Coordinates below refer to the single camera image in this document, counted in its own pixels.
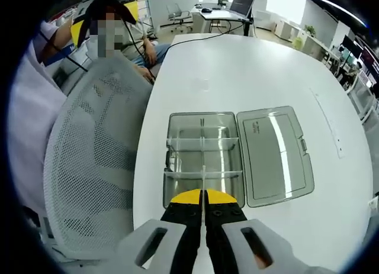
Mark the grey office chair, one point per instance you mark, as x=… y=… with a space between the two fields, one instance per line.
x=179 y=16

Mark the black laptop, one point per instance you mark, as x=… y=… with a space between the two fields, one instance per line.
x=242 y=1

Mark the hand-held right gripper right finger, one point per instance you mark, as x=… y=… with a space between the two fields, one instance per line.
x=225 y=232

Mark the clear plastic guide fixture box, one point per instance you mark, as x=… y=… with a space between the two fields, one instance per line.
x=272 y=155

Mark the potted green plant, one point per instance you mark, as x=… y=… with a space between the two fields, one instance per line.
x=310 y=29

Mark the clear plastic divider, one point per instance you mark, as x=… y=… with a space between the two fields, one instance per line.
x=183 y=175
x=186 y=143

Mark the wall screen with red picture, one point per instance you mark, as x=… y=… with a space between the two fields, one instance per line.
x=370 y=59

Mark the light green bin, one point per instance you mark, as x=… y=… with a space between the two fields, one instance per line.
x=297 y=42

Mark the white mesh office chair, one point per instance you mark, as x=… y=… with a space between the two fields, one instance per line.
x=94 y=167

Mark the black computer mouse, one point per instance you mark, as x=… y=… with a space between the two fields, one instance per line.
x=206 y=10

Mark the white plastic divider strip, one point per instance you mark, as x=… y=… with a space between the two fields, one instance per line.
x=204 y=176

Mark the white laptop desk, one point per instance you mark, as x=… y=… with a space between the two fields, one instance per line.
x=219 y=18

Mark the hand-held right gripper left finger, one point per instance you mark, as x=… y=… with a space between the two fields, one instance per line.
x=183 y=226

